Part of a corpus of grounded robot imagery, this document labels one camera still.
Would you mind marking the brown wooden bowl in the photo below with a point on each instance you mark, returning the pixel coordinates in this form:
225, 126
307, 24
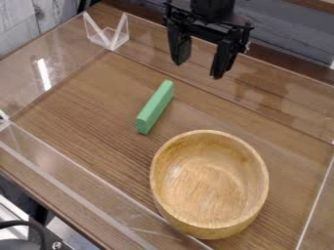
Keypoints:
209, 182

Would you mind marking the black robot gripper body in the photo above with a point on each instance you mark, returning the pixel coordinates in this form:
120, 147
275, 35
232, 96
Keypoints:
212, 20

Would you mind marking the black metal table bracket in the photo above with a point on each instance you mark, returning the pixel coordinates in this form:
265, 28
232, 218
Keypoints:
45, 234

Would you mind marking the green rectangular block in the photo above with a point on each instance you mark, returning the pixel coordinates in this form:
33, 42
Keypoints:
156, 106

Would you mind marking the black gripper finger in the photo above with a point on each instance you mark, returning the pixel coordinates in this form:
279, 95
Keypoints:
180, 42
224, 58

